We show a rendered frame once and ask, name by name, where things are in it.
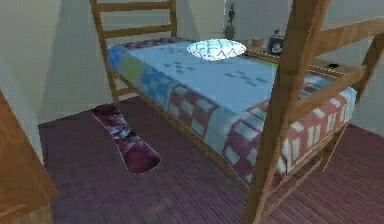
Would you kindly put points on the small black flat object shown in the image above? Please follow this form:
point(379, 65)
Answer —
point(332, 66)

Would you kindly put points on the wooden bunk bed frame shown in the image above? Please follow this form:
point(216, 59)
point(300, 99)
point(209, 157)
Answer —
point(281, 100)

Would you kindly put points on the white patterned pillow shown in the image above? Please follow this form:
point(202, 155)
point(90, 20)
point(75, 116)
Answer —
point(216, 49)

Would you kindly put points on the black round alarm clock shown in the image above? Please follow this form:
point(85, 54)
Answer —
point(275, 43)

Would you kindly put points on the wooden bedside table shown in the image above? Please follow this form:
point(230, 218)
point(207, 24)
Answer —
point(320, 66)

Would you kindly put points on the red purple snowboard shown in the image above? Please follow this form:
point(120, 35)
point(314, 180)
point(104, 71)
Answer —
point(128, 140)

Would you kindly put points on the dark statuette on grey base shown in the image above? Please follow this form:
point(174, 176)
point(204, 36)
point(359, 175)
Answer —
point(230, 23)

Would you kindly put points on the tan round cup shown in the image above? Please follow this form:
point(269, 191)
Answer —
point(257, 42)

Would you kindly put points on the blue patchwork bed cover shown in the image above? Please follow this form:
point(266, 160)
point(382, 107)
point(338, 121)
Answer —
point(213, 83)

